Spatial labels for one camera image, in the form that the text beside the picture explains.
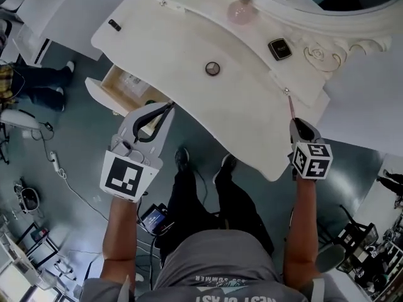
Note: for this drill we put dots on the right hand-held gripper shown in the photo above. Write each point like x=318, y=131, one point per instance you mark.
x=313, y=162

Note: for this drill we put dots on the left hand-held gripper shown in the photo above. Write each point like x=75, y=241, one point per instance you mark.
x=124, y=175

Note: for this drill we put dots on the red pencil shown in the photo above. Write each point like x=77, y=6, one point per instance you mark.
x=291, y=107

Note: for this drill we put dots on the table drawer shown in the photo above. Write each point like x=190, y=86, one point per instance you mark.
x=97, y=90

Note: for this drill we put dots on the small dark compact box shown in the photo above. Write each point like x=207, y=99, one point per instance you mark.
x=279, y=49

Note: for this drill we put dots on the round dark lid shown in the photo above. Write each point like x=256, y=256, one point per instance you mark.
x=212, y=69

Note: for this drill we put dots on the small black stick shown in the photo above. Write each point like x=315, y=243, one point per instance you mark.
x=114, y=24

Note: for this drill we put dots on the pink perfume bottle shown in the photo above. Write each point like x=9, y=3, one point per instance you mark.
x=240, y=13

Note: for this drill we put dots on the person's right forearm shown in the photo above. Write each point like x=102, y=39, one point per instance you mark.
x=302, y=225

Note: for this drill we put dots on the person's left forearm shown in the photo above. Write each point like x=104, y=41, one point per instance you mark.
x=121, y=231

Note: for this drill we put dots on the white dressing table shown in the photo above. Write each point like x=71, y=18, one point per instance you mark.
x=220, y=99

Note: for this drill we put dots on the person's left shoe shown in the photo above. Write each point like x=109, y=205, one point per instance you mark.
x=182, y=157

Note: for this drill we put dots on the person's shoe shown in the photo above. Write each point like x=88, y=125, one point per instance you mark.
x=228, y=162
x=182, y=157

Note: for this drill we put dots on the pale pink box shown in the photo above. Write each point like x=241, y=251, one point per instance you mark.
x=132, y=83

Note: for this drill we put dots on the person's right shoe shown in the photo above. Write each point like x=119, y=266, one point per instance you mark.
x=228, y=162

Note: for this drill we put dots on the person's black trousers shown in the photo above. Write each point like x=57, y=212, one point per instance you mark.
x=189, y=200

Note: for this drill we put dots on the small black monitor device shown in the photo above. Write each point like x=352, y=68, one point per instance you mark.
x=152, y=219

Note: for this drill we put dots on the white power strip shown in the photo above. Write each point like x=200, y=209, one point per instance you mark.
x=55, y=162

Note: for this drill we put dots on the black mesh table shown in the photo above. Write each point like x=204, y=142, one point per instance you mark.
x=349, y=238

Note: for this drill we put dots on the oval white-framed mirror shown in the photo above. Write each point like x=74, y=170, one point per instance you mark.
x=315, y=14

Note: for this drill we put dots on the white chair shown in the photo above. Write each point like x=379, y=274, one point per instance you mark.
x=19, y=119

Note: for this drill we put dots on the grey office chair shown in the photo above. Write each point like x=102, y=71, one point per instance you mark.
x=330, y=256

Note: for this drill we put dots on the person's grey T-shirt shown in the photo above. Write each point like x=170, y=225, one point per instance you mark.
x=214, y=263

